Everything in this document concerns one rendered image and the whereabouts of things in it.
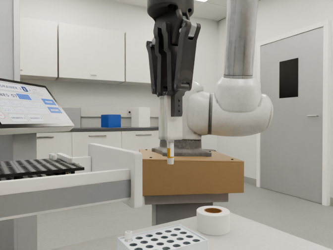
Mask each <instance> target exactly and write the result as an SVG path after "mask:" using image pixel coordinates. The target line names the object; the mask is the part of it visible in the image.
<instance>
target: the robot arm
mask: <svg viewBox="0 0 333 250"><path fill-rule="evenodd" d="M258 3H259V0H227V8H226V29H225V50H224V71H223V77H222V78H221V79H220V80H219V81H218V82H217V84H216V88H215V92H214V93H208V92H204V87H203V86H202V85H201V84H200V83H199V82H197V81H195V80H193V72H194V63H195V54H196V45H197V39H198V36H199V33H200V29H201V24H200V23H195V22H191V21H190V17H191V16H192V14H193V12H194V0H147V13H148V15H149V16H150V17H151V18H153V20H154V21H155V24H154V29H153V34H154V37H153V39H152V41H147V42H146V48H147V52H148V57H149V68H150V78H151V89H152V94H156V95H157V97H159V139H160V146H159V147H154V148H152V152H156V153H158V154H161V155H162V156H166V157H167V140H174V156H203V157H211V156H212V153H211V152H209V151H206V150H204V149H202V142H201V138H202V135H217V136H249V135H254V134H258V133H261V132H263V131H264V130H266V129H267V128H269V127H270V125H271V122H272V119H273V112H274V108H273V104H272V102H271V100H270V98H269V97H268V96H267V95H266V94H261V88H260V84H259V82H258V80H257V79H256V78H254V77H253V66H254V52H255V39H256V25H257V12H258Z"/></svg>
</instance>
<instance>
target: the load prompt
mask: <svg viewBox="0 0 333 250"><path fill-rule="evenodd" d="M0 90H8V91H16V92H24V93H32V94H35V93H34V91H33V90H32V89H31V87H29V86H23V85H16V84H10V83H4V82H0Z"/></svg>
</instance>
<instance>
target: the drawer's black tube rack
mask: <svg viewBox="0 0 333 250"><path fill-rule="evenodd" d="M66 172H71V174H75V168H74V167H72V166H70V165H68V164H66V163H65V162H62V161H60V160H58V159H57V160H51V159H34V160H19V161H3V162H0V181H7V180H17V179H27V178H37V177H47V176H58V175H66Z"/></svg>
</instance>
